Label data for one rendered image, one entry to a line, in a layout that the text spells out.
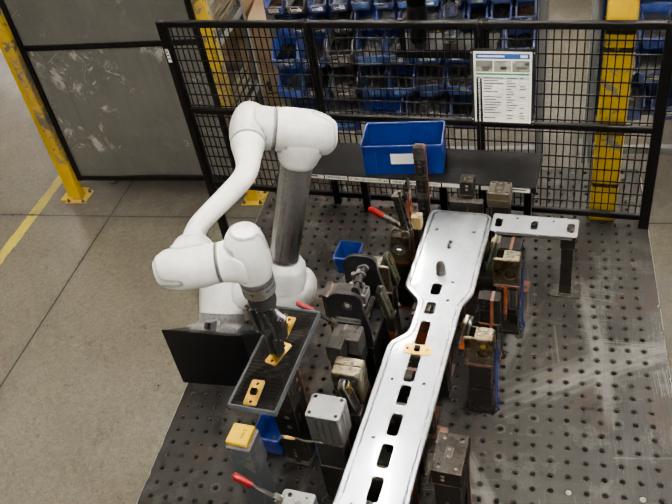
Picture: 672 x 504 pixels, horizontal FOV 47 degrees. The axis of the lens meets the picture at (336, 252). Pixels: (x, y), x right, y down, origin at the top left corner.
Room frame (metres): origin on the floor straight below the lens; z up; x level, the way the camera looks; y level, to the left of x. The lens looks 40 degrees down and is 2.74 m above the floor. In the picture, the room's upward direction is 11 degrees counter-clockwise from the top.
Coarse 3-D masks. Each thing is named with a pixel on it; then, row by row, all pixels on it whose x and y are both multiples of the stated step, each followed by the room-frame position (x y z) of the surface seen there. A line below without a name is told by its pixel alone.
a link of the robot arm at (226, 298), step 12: (204, 288) 1.96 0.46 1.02; (216, 288) 1.94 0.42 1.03; (228, 288) 1.94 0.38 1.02; (240, 288) 1.94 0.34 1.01; (204, 300) 1.93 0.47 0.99; (216, 300) 1.92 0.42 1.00; (228, 300) 1.91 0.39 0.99; (240, 300) 1.92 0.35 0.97; (204, 312) 1.91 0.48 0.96; (216, 312) 1.89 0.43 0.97; (228, 312) 1.89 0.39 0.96; (240, 312) 1.91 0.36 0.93
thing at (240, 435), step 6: (234, 426) 1.25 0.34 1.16; (240, 426) 1.25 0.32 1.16; (246, 426) 1.25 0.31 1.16; (252, 426) 1.24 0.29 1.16; (234, 432) 1.24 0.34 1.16; (240, 432) 1.23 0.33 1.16; (246, 432) 1.23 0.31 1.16; (252, 432) 1.23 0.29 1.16; (228, 438) 1.22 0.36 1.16; (234, 438) 1.22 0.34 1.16; (240, 438) 1.21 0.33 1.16; (246, 438) 1.21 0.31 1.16; (234, 444) 1.20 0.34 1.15; (240, 444) 1.20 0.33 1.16; (246, 444) 1.19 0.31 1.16
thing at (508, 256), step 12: (504, 252) 1.83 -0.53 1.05; (516, 252) 1.82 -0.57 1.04; (504, 264) 1.80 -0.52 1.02; (516, 264) 1.78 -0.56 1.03; (504, 276) 1.80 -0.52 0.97; (516, 276) 1.78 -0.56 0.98; (504, 288) 1.80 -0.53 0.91; (516, 288) 1.78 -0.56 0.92; (504, 300) 1.80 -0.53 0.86; (516, 300) 1.80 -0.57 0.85; (504, 312) 1.80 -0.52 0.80; (516, 312) 1.79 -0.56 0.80; (504, 324) 1.80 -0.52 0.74; (516, 324) 1.78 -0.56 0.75; (516, 336) 1.77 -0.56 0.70
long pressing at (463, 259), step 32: (448, 224) 2.07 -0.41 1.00; (480, 224) 2.04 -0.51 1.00; (416, 256) 1.94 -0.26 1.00; (448, 256) 1.91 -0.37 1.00; (480, 256) 1.88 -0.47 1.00; (416, 288) 1.79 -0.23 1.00; (448, 288) 1.76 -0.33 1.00; (416, 320) 1.65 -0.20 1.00; (448, 320) 1.63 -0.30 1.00; (448, 352) 1.50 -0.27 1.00; (384, 384) 1.43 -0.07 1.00; (416, 384) 1.41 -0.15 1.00; (384, 416) 1.32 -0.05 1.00; (416, 416) 1.30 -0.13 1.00; (352, 448) 1.23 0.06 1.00; (416, 448) 1.20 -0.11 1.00; (352, 480) 1.14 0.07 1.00; (384, 480) 1.12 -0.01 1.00
